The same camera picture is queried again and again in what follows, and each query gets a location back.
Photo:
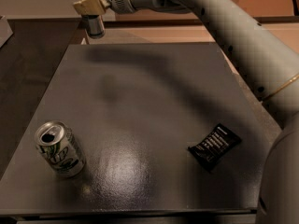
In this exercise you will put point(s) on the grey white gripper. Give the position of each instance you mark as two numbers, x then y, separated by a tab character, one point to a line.
97	7

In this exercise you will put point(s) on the grey object at left edge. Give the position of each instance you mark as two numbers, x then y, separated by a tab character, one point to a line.
5	31

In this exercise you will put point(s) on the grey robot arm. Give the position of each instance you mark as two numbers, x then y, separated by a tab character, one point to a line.
268	66

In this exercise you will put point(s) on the black snack packet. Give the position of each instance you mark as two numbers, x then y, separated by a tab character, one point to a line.
216	144

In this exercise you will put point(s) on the silver green 7up can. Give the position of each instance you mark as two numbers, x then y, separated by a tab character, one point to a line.
60	149

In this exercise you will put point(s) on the blue silver redbull can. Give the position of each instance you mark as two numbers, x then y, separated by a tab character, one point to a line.
94	26

